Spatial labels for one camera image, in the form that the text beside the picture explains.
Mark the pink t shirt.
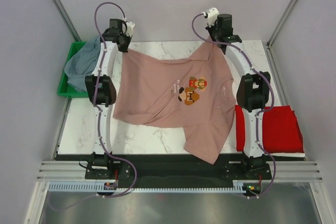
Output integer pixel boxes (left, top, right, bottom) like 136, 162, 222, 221
113, 42, 236, 164

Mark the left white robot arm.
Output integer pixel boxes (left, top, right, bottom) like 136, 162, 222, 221
85, 18, 135, 179

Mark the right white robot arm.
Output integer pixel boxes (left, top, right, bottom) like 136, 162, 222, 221
206, 8, 274, 180

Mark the grey-blue t shirt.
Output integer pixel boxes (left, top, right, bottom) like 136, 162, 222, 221
64, 36, 101, 92

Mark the green plastic bin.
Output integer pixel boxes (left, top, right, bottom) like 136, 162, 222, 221
57, 41, 88, 99

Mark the folded red t shirt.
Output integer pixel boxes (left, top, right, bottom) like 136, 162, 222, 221
235, 105, 305, 153

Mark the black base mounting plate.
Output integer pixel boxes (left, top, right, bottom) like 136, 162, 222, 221
83, 153, 271, 190

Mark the folded white t shirt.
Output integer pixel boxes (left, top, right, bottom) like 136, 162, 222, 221
270, 153, 306, 158

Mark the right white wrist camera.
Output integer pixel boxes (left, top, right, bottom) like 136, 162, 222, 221
201, 7, 219, 27

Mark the left aluminium corner post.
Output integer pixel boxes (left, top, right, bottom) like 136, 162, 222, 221
52, 0, 81, 41

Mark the aluminium corner post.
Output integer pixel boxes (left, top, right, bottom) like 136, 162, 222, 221
52, 0, 81, 41
266, 0, 299, 50

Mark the right aluminium corner post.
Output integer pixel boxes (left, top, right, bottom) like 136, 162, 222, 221
266, 0, 299, 50

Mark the right white cable duct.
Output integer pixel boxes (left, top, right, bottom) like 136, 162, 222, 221
128, 181, 246, 194

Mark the white cable duct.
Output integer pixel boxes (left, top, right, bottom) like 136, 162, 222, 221
128, 181, 246, 194
48, 182, 118, 193

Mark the left white cable duct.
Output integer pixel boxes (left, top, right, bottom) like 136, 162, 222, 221
48, 182, 118, 193

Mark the aluminium rail frame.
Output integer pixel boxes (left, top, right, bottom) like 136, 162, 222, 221
25, 155, 322, 223

